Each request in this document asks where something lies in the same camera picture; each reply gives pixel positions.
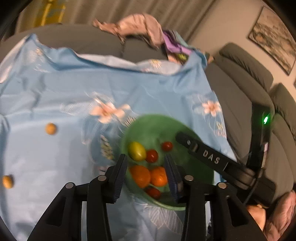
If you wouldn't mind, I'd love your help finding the large orange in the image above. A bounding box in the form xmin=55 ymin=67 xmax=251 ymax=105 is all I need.
xmin=150 ymin=166 xmax=168 ymax=187

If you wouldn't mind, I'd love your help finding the green tomato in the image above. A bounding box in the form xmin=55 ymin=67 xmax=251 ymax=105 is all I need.
xmin=128 ymin=142 xmax=146 ymax=162

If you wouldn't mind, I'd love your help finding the small red cherry tomato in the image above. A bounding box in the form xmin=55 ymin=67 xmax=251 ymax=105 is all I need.
xmin=161 ymin=141 xmax=173 ymax=152

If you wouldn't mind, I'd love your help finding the large red tomato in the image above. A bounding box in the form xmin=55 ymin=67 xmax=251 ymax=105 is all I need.
xmin=145 ymin=149 xmax=159 ymax=163

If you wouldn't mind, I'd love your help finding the green plastic bowl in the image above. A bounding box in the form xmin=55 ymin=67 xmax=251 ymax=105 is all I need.
xmin=121 ymin=114 xmax=214 ymax=211

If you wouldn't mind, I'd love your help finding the tan round longan fruit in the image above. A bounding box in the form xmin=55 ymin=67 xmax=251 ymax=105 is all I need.
xmin=45 ymin=123 xmax=57 ymax=135

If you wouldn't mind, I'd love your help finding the person right hand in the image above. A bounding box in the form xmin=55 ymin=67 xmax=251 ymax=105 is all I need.
xmin=246 ymin=190 xmax=295 ymax=240

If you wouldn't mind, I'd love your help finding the light blue floral cloth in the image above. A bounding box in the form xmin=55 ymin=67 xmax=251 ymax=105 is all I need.
xmin=1 ymin=34 xmax=235 ymax=240

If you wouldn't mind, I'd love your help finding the grey sofa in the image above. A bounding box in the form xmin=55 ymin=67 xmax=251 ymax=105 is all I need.
xmin=1 ymin=25 xmax=295 ymax=201

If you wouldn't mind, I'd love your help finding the purple folded cloth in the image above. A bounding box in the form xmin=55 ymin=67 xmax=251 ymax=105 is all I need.
xmin=163 ymin=30 xmax=195 ymax=65

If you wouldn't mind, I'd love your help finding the pink crumpled cloth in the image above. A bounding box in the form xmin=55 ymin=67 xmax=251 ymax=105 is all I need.
xmin=92 ymin=13 xmax=164 ymax=49

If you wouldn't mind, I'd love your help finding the grey curtain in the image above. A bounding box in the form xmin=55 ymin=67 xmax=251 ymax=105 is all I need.
xmin=15 ymin=0 xmax=215 ymax=40

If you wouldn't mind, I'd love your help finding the yellow patterned curtain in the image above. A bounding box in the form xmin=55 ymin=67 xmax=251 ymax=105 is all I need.
xmin=34 ymin=0 xmax=67 ymax=27

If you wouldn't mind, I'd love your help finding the framed wall picture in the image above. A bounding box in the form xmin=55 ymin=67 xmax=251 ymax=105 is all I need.
xmin=248 ymin=6 xmax=295 ymax=75

